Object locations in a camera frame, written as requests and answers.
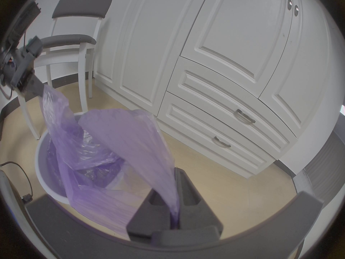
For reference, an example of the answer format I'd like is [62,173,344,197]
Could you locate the grey padded white chair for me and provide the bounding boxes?
[16,0,114,141]

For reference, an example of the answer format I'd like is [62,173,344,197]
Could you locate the white trash bin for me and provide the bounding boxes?
[35,112,151,206]

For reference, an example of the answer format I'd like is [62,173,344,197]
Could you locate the purple plastic bag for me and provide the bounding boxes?
[40,85,180,237]

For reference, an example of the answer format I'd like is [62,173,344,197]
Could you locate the white wardrobe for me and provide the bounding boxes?
[92,0,332,179]

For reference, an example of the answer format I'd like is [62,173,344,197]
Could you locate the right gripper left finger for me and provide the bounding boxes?
[127,188,176,241]

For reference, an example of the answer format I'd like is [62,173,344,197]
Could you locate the grey curtain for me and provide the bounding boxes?
[305,137,345,199]

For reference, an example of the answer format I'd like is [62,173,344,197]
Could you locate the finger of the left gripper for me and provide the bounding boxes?
[17,72,45,101]

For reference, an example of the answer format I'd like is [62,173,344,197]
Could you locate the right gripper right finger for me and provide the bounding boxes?
[174,167,224,239]

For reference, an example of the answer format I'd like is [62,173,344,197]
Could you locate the black cable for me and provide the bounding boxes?
[0,162,34,203]

